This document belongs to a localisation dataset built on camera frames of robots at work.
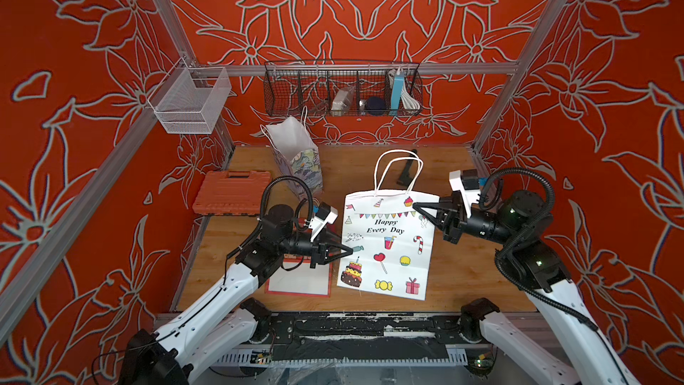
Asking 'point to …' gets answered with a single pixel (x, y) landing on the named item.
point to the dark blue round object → (376, 106)
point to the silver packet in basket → (342, 101)
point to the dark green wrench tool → (406, 179)
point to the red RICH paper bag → (296, 278)
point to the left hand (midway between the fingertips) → (349, 250)
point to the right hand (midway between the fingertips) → (413, 208)
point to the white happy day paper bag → (392, 243)
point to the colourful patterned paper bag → (297, 151)
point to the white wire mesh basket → (190, 99)
